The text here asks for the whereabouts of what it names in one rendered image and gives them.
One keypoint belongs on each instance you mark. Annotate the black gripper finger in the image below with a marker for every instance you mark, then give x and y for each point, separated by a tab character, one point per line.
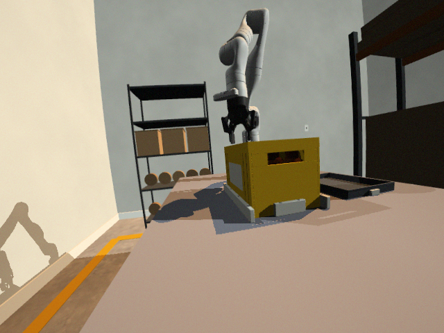
229	128
247	126

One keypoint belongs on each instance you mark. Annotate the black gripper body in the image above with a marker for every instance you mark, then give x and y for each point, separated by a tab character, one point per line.
237	105

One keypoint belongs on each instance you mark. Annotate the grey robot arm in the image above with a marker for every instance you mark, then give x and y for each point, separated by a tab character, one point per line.
244	75

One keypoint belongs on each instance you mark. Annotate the yellow crate with dividers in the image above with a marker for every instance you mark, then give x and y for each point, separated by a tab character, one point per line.
261	185

